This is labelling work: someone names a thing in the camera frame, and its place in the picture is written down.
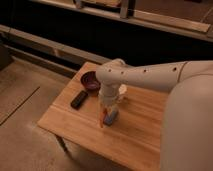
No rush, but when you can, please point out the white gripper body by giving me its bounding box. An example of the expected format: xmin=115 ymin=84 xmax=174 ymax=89
xmin=98 ymin=94 xmax=119 ymax=108

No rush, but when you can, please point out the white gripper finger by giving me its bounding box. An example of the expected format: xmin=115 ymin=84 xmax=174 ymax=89
xmin=100 ymin=106 xmax=106 ymax=117
xmin=111 ymin=106 xmax=118 ymax=115

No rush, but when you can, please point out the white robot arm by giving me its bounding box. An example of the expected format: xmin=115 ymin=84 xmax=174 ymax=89
xmin=96 ymin=59 xmax=213 ymax=171

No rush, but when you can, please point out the black rectangular block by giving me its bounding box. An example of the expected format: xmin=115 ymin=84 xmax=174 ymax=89
xmin=70 ymin=91 xmax=88 ymax=109

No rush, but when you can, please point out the dark purple bowl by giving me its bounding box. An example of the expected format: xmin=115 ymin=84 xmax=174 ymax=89
xmin=80 ymin=71 xmax=100 ymax=91

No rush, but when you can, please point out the wooden table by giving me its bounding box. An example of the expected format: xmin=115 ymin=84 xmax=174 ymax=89
xmin=38 ymin=62 xmax=167 ymax=171

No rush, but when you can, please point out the long wooden shelf rail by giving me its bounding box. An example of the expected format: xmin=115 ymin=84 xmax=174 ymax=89
xmin=31 ymin=0 xmax=213 ymax=42

